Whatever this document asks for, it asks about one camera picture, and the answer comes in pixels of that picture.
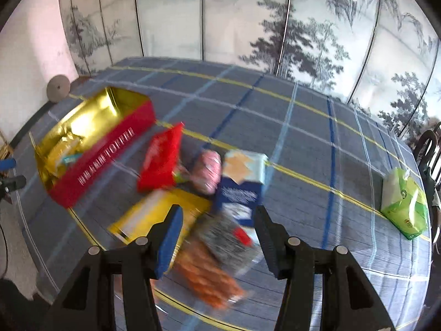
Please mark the green tissue pack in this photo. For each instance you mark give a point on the green tissue pack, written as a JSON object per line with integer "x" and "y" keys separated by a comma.
{"x": 403, "y": 203}

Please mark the dark wooden chair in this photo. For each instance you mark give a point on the dark wooden chair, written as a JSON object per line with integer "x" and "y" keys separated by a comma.
{"x": 427, "y": 144}

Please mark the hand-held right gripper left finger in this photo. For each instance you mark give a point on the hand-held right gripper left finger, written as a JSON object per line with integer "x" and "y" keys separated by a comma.
{"x": 169, "y": 244}

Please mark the painted folding screen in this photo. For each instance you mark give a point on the painted folding screen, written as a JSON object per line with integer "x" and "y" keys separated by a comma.
{"x": 241, "y": 17}

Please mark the pale snack packet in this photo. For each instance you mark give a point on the pale snack packet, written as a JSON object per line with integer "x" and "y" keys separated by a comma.
{"x": 67, "y": 151}

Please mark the yellow snack packet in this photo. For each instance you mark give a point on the yellow snack packet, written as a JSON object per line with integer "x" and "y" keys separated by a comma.
{"x": 144, "y": 217}

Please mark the green snack packet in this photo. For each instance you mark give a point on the green snack packet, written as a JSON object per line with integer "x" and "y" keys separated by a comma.
{"x": 181, "y": 177}

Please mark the plaid grey tablecloth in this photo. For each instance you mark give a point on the plaid grey tablecloth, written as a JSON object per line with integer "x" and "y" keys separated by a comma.
{"x": 275, "y": 117}

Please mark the pink snack packet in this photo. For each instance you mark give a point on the pink snack packet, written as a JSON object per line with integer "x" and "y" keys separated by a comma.
{"x": 206, "y": 170}

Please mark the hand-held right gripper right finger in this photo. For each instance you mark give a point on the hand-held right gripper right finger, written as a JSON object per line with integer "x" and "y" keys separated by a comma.
{"x": 272, "y": 248}

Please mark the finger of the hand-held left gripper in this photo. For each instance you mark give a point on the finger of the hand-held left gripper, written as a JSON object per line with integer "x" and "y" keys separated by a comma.
{"x": 13, "y": 182}
{"x": 7, "y": 164}

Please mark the round grey disc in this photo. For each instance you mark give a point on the round grey disc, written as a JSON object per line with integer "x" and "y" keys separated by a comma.
{"x": 58, "y": 88}

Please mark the red and gold tin box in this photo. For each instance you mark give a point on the red and gold tin box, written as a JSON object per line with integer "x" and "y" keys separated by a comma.
{"x": 103, "y": 151}

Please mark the blue cracker packet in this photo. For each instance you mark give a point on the blue cracker packet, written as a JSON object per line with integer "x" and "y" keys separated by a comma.
{"x": 237, "y": 189}

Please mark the red snack packet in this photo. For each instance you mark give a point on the red snack packet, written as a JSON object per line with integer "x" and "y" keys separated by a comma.
{"x": 158, "y": 158}

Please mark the orange snack packet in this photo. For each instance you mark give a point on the orange snack packet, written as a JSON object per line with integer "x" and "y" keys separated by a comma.
{"x": 203, "y": 272}

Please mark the grey snack packet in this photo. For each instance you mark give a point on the grey snack packet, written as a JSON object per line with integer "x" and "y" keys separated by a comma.
{"x": 220, "y": 244}

